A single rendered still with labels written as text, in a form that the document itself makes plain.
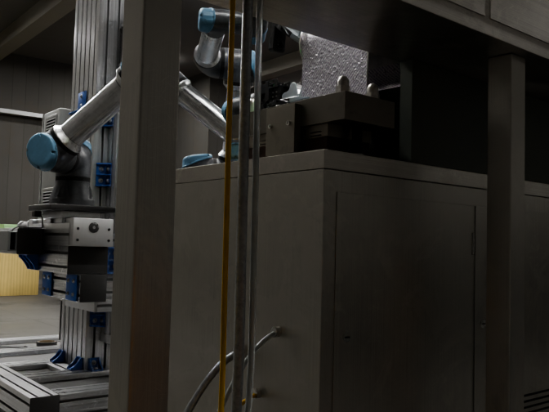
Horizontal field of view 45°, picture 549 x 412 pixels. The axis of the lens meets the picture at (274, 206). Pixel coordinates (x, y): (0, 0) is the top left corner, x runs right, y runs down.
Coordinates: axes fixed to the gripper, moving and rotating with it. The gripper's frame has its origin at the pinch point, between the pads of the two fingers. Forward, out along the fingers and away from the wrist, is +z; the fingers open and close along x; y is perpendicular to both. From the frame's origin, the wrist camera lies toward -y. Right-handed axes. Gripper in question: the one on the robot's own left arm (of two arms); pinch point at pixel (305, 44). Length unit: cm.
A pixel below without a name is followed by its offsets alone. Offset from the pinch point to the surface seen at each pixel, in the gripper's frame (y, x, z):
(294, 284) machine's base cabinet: -29, -31, 67
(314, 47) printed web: 3.1, -5.5, 10.1
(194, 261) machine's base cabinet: -51, -31, 35
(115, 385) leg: -23, -82, 91
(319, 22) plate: 18, -36, 42
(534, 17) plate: 36, 12, 51
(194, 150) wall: -426, 467, -669
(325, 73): -0.2, -5.5, 18.4
